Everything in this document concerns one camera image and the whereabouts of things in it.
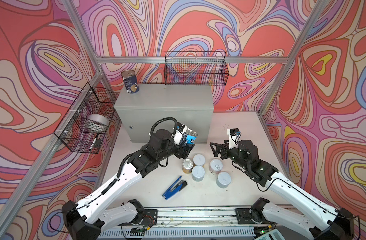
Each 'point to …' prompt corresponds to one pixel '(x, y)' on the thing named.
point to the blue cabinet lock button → (131, 127)
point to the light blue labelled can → (191, 136)
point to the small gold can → (187, 165)
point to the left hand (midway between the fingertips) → (188, 139)
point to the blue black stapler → (177, 186)
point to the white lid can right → (223, 180)
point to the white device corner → (275, 234)
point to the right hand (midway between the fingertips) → (217, 145)
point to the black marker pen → (92, 145)
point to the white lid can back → (199, 159)
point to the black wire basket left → (83, 128)
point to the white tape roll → (97, 122)
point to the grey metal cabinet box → (189, 103)
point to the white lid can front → (198, 172)
